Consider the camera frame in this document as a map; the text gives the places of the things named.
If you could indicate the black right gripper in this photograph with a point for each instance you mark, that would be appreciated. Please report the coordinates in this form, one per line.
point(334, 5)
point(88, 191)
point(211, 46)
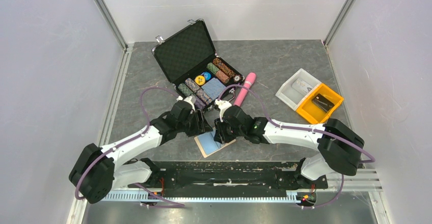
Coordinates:
point(220, 135)

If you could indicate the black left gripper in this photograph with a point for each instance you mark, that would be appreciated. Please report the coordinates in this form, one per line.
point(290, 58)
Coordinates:
point(201, 127)

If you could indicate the beige leather card holder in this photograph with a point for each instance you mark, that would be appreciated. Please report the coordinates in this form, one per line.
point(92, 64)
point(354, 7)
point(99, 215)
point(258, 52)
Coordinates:
point(207, 145)

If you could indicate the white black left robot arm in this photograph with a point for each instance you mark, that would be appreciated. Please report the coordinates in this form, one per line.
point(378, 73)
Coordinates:
point(100, 169)

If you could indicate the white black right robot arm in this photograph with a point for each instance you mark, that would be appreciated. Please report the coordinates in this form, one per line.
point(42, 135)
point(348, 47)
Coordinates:
point(339, 149)

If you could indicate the blue playing card deck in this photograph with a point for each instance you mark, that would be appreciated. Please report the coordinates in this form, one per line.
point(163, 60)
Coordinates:
point(213, 88)

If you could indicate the white card in white bin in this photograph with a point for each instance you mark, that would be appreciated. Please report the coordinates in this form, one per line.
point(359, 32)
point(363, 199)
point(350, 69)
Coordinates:
point(302, 87)

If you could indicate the black card in yellow bin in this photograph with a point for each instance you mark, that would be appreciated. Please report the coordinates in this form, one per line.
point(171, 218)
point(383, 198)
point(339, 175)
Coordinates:
point(322, 103)

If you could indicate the green purple chip stack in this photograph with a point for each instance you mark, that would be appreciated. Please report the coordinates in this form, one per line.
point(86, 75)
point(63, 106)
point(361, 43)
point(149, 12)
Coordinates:
point(188, 92)

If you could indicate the blue orange chip stack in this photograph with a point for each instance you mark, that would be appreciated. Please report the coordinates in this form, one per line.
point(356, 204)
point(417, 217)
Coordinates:
point(198, 91)

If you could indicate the blue dealer button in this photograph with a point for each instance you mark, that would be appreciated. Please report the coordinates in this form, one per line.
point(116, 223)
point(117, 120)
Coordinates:
point(207, 76)

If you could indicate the green red chip stack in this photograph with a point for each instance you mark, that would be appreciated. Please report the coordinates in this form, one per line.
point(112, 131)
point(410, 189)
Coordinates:
point(218, 73)

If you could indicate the loose black white chips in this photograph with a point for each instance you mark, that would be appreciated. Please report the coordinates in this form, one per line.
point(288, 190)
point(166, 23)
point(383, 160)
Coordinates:
point(237, 78)

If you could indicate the pink cylindrical device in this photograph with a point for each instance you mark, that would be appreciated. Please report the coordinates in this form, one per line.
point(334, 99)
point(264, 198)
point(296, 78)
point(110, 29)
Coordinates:
point(250, 79)

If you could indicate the orange black chip stack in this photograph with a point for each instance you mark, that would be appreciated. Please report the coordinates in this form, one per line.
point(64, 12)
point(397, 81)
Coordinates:
point(223, 67)

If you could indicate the black poker chip case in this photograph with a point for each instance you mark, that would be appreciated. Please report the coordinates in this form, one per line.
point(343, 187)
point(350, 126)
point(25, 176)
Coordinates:
point(186, 54)

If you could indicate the white plastic bin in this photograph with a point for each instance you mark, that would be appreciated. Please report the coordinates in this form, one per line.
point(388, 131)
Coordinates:
point(291, 97)

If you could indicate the yellow plastic bin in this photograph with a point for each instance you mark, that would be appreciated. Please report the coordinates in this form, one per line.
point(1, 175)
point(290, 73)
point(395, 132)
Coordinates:
point(312, 113)

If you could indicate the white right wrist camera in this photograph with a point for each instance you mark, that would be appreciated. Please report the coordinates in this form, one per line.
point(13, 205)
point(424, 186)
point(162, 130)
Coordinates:
point(222, 106)

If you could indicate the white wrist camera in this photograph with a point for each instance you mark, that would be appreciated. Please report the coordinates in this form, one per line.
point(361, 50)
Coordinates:
point(222, 106)
point(190, 100)

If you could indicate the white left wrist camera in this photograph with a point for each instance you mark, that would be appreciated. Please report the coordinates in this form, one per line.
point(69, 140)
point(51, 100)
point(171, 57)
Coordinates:
point(190, 100)

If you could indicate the white slotted cable duct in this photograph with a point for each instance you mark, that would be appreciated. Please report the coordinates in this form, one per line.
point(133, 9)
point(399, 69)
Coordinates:
point(143, 196)

